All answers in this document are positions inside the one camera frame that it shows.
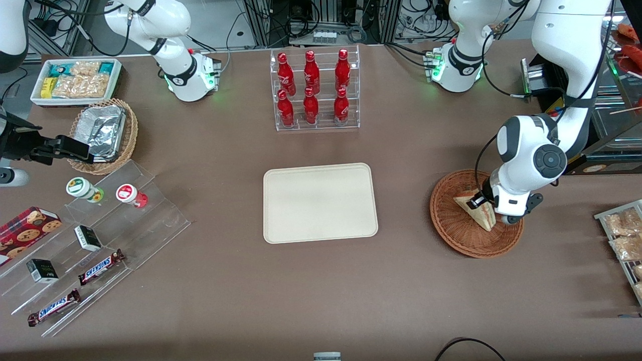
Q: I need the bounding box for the triangular sandwich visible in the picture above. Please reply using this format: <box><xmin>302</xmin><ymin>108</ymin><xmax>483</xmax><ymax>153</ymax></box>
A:
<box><xmin>453</xmin><ymin>188</ymin><xmax>497</xmax><ymax>232</ymax></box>

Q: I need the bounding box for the dark brown wicker basket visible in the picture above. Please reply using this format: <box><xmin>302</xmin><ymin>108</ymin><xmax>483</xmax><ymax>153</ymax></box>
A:
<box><xmin>430</xmin><ymin>169</ymin><xmax>525</xmax><ymax>259</ymax></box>

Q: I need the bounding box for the light brown wicker basket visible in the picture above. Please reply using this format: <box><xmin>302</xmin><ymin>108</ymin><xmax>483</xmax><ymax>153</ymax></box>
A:
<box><xmin>67</xmin><ymin>98</ymin><xmax>139</xmax><ymax>175</ymax></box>

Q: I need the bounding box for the beige plastic tray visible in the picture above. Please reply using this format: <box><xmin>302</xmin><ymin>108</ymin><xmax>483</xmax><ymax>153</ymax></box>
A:
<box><xmin>263</xmin><ymin>163</ymin><xmax>379</xmax><ymax>245</ymax></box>

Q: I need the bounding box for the aluminium foil container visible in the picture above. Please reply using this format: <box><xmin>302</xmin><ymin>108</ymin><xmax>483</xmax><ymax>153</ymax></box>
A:
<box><xmin>75</xmin><ymin>105</ymin><xmax>127</xmax><ymax>162</ymax></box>

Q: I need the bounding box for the green lid yogurt cup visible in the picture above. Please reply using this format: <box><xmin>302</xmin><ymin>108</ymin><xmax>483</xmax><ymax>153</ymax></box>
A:
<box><xmin>66</xmin><ymin>177</ymin><xmax>105</xmax><ymax>204</ymax></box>

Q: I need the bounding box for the red cookie box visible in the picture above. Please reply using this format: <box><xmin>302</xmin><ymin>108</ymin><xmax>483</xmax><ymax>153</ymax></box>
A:
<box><xmin>0</xmin><ymin>206</ymin><xmax>63</xmax><ymax>267</ymax></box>

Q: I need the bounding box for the white rectangular snack bin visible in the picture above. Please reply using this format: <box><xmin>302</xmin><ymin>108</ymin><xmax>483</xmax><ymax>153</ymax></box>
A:
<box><xmin>30</xmin><ymin>57</ymin><xmax>123</xmax><ymax>108</ymax></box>

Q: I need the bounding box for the large clear cracker bag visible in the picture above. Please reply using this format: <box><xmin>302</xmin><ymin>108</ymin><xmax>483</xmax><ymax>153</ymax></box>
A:
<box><xmin>52</xmin><ymin>74</ymin><xmax>111</xmax><ymax>99</ymax></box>

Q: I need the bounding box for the red lid yogurt cup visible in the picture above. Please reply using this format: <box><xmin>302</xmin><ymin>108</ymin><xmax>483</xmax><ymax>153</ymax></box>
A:
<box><xmin>115</xmin><ymin>184</ymin><xmax>149</xmax><ymax>209</ymax></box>

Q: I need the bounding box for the small clear cracker bag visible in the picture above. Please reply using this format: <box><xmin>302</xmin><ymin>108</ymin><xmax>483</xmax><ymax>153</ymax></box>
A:
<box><xmin>70</xmin><ymin>61</ymin><xmax>101</xmax><ymax>77</ymax></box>

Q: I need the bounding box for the small black box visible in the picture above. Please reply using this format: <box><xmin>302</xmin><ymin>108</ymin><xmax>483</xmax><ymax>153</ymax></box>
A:
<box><xmin>26</xmin><ymin>258</ymin><xmax>59</xmax><ymax>284</ymax></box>
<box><xmin>74</xmin><ymin>225</ymin><xmax>103</xmax><ymax>252</ymax></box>

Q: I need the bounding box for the clear acrylic stepped display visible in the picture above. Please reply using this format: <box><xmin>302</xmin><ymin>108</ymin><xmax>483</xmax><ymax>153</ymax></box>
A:
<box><xmin>0</xmin><ymin>160</ymin><xmax>192</xmax><ymax>337</ymax></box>

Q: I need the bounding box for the black food warmer appliance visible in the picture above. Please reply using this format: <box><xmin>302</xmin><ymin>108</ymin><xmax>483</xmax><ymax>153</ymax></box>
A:
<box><xmin>522</xmin><ymin>8</ymin><xmax>642</xmax><ymax>176</ymax></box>

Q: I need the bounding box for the snickers chocolate bar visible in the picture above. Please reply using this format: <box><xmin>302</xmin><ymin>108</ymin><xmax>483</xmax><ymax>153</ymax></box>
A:
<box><xmin>27</xmin><ymin>288</ymin><xmax>82</xmax><ymax>327</ymax></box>
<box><xmin>78</xmin><ymin>249</ymin><xmax>126</xmax><ymax>286</ymax></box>

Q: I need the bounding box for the silver box with green light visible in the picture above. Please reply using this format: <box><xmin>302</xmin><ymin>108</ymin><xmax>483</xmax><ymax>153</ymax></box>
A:
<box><xmin>521</xmin><ymin>58</ymin><xmax>551</xmax><ymax>98</ymax></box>

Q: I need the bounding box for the red cola bottle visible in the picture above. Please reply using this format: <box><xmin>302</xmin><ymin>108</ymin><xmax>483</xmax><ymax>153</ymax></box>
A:
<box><xmin>303</xmin><ymin>87</ymin><xmax>320</xmax><ymax>125</ymax></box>
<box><xmin>277</xmin><ymin>90</ymin><xmax>295</xmax><ymax>128</ymax></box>
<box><xmin>333</xmin><ymin>88</ymin><xmax>350</xmax><ymax>126</ymax></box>
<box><xmin>276</xmin><ymin>52</ymin><xmax>296</xmax><ymax>96</ymax></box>
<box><xmin>335</xmin><ymin>49</ymin><xmax>351</xmax><ymax>94</ymax></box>
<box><xmin>303</xmin><ymin>50</ymin><xmax>320</xmax><ymax>95</ymax></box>

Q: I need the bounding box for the clear acrylic bottle rack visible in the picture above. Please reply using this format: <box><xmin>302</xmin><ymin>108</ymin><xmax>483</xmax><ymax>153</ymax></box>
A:
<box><xmin>269</xmin><ymin>45</ymin><xmax>361</xmax><ymax>132</ymax></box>

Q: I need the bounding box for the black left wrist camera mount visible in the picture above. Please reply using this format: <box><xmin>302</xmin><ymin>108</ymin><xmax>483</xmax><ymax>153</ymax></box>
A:
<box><xmin>522</xmin><ymin>193</ymin><xmax>544</xmax><ymax>218</ymax></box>

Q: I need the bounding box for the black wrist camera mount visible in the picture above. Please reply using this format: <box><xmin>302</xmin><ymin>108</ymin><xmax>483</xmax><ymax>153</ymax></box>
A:
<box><xmin>0</xmin><ymin>114</ymin><xmax>58</xmax><ymax>166</ymax></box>
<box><xmin>522</xmin><ymin>193</ymin><xmax>544</xmax><ymax>218</ymax></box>

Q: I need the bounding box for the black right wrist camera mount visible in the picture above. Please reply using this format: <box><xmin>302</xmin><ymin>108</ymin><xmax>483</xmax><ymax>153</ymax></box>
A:
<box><xmin>0</xmin><ymin>114</ymin><xmax>58</xmax><ymax>166</ymax></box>

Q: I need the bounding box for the grey wire rack tray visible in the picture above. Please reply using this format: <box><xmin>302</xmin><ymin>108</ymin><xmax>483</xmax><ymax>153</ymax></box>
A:
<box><xmin>594</xmin><ymin>199</ymin><xmax>642</xmax><ymax>307</ymax></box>

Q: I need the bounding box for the black cable loop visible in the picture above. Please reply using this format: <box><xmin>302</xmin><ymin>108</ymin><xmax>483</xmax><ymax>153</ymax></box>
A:
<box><xmin>433</xmin><ymin>337</ymin><xmax>508</xmax><ymax>361</ymax></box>

